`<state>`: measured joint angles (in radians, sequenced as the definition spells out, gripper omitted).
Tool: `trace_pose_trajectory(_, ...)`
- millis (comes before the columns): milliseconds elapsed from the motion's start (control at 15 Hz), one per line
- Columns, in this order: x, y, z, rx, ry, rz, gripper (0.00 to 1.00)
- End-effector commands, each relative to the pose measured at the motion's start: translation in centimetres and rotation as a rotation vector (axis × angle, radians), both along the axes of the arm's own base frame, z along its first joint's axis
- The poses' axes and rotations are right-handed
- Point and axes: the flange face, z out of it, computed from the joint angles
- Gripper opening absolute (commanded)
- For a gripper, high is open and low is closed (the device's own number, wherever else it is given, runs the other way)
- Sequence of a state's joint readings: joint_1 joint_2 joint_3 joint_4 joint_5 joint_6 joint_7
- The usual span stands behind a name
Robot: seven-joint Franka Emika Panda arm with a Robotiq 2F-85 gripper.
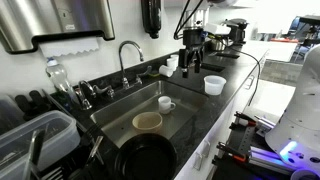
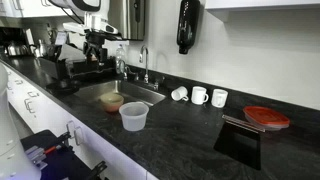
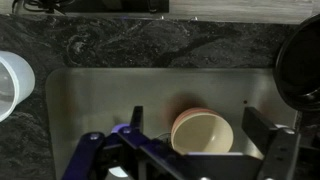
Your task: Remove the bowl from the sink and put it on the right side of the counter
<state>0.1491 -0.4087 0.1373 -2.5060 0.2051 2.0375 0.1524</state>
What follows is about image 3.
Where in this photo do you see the stainless steel sink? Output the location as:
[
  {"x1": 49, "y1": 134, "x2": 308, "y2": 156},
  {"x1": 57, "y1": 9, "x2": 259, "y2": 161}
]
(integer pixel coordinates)
[{"x1": 44, "y1": 68, "x2": 298, "y2": 180}]

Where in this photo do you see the translucent plastic container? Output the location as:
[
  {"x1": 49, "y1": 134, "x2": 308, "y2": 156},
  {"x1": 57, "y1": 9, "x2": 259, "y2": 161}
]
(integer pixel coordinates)
[{"x1": 0, "y1": 49, "x2": 36, "y2": 123}]

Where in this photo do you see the cream bowl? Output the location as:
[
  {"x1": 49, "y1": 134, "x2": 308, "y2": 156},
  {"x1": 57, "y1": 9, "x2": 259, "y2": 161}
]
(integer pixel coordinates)
[{"x1": 171, "y1": 111, "x2": 235, "y2": 156}]

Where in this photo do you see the orange bowl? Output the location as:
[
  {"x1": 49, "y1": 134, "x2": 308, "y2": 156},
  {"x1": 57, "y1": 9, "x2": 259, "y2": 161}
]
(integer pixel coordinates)
[{"x1": 170, "y1": 107, "x2": 223, "y2": 141}]

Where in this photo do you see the black round plate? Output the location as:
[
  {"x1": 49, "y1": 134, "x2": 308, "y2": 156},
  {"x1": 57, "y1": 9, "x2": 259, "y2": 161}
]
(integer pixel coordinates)
[{"x1": 274, "y1": 13, "x2": 320, "y2": 113}]

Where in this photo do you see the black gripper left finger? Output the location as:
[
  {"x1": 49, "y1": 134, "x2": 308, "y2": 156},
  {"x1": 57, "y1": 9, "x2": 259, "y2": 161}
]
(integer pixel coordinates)
[{"x1": 61, "y1": 105, "x2": 201, "y2": 180}]

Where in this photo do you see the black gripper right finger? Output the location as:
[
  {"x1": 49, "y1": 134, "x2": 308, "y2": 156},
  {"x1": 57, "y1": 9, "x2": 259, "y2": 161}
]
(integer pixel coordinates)
[{"x1": 241, "y1": 106, "x2": 301, "y2": 180}]

